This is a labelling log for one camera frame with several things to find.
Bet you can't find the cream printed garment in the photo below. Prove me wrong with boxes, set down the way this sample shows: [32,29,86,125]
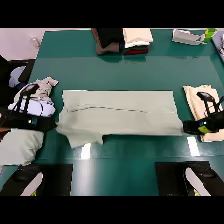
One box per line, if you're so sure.
[30,76,60,101]

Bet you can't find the brown garment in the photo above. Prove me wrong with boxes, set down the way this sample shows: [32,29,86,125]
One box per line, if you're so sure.
[91,28,125,56]

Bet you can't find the pale green garment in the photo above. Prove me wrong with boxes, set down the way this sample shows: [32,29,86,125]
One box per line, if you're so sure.
[0,127,45,167]

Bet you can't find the black garment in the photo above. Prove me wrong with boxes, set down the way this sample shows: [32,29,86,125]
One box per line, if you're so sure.
[95,28,125,50]

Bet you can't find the pale grey-green T-shirt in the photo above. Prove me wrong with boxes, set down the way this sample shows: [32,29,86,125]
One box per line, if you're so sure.
[55,89,185,150]

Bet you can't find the bluish white garment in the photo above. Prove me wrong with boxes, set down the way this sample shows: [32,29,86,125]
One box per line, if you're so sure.
[7,96,57,118]

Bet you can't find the beige garment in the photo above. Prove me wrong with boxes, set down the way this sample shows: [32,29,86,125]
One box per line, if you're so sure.
[182,84,224,143]

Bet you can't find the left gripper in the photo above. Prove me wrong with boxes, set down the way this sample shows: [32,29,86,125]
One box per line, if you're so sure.
[34,116,58,133]

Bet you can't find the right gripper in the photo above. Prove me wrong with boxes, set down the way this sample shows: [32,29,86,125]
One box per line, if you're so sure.
[182,119,201,136]

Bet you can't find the red garment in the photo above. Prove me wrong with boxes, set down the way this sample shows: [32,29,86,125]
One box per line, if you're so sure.
[124,49,150,56]

